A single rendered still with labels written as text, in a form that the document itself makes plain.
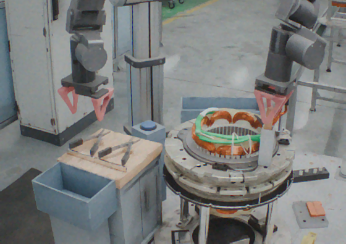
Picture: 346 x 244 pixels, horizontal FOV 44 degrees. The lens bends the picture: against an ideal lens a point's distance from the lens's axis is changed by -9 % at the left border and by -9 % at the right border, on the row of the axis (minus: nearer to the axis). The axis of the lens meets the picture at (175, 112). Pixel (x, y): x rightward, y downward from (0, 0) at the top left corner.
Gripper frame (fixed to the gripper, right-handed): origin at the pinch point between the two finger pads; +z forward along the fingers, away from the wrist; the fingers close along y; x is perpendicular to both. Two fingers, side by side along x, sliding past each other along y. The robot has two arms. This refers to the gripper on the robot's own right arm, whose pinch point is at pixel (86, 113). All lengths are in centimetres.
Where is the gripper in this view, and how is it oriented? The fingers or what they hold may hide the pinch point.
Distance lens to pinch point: 112.9
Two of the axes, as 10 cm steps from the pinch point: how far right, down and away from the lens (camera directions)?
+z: 0.0, 8.9, 4.5
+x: 4.6, -4.0, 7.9
